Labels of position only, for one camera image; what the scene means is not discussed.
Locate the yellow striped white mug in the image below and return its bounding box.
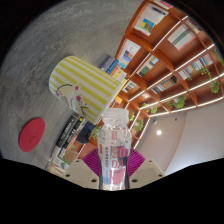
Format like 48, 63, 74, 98
48, 55, 123, 125

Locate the clear plastic drink bottle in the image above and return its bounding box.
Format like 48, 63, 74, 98
97, 107, 133, 192

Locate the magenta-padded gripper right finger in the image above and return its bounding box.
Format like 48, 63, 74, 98
127, 147, 166, 190

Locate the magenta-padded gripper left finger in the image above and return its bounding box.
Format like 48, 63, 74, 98
61, 148, 101, 190

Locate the dark blue chair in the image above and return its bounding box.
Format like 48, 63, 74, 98
75, 120, 98, 145

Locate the wooden wall shelf unit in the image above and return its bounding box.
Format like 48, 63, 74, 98
75, 0, 224, 160

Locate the flat round red coaster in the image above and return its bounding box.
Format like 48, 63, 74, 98
18, 116, 46, 153

